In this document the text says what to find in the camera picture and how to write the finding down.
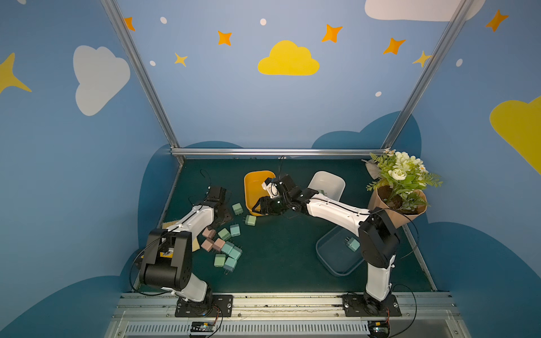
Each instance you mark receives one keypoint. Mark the potted artificial plant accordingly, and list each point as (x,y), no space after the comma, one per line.
(399,186)

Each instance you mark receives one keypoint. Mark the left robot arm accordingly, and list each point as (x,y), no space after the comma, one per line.
(167,257)

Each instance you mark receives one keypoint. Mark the clear blue storage box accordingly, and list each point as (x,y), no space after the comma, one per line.
(335,256)

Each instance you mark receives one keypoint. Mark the blue plug right pile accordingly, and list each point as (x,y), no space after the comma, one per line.
(235,253)

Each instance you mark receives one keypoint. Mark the white storage box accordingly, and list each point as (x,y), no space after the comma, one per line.
(326,183)

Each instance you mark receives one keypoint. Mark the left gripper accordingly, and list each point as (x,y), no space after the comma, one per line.
(224,212)

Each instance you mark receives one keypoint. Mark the aluminium frame rail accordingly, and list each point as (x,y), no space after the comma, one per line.
(273,152)

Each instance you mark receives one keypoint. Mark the pink plug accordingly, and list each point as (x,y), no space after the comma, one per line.
(218,244)
(207,245)

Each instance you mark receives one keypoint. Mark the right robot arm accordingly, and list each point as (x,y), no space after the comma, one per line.
(373,229)

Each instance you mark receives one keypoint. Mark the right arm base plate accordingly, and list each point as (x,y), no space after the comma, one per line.
(360,305)

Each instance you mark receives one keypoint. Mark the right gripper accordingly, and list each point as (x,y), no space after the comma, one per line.
(275,203)

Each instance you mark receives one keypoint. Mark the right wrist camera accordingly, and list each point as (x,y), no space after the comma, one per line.
(270,187)

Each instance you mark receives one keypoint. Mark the blue plug bottom middle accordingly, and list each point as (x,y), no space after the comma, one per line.
(230,265)

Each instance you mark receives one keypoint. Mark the yellow storage box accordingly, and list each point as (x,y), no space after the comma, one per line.
(253,188)

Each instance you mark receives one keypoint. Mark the blue plug centre pile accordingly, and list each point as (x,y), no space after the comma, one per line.
(227,248)

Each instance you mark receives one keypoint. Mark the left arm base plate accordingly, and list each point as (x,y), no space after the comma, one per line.
(217,305)

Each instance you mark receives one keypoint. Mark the green plug middle pile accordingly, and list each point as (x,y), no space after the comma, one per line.
(225,234)

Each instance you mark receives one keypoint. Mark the blue plug pile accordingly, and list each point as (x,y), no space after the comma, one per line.
(227,248)
(235,253)

